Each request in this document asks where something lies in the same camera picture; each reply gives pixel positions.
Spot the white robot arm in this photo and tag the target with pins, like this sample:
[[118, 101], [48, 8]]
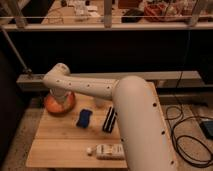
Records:
[[143, 131]]

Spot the orange ceramic bowl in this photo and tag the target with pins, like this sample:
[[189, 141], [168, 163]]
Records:
[[54, 108]]

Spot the black and white eraser brush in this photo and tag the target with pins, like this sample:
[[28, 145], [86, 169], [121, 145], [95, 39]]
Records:
[[109, 121]]

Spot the blue sponge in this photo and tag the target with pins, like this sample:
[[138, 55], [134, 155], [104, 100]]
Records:
[[84, 118]]

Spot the grey metal beam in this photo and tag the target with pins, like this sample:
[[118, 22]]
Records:
[[184, 79]]

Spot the white plastic bottle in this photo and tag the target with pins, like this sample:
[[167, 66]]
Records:
[[107, 151]]

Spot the diagonal metal rod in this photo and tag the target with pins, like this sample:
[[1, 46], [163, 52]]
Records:
[[26, 69]]

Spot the blue power box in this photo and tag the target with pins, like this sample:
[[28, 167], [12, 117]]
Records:
[[207, 128]]

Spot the metal window frame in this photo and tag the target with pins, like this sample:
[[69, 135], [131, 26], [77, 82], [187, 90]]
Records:
[[84, 15]]

